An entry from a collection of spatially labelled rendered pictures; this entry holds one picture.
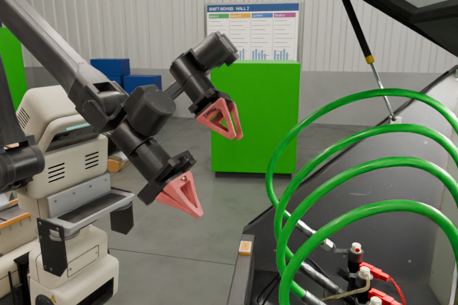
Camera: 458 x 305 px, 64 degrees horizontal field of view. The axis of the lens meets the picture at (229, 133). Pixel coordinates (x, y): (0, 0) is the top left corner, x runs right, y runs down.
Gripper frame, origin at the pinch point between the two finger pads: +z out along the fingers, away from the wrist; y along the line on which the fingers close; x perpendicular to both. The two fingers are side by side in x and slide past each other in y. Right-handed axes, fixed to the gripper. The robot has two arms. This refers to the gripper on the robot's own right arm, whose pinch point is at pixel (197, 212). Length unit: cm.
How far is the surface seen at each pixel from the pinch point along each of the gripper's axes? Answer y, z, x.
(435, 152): 28, 30, 55
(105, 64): -309, -329, 493
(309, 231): 5.0, 17.3, 16.0
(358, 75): -27, 1, 663
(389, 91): 33.6, 7.0, 18.9
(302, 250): 14.5, 12.9, -7.9
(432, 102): 37.1, 13.3, 20.7
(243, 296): -18.3, 20.3, 16.6
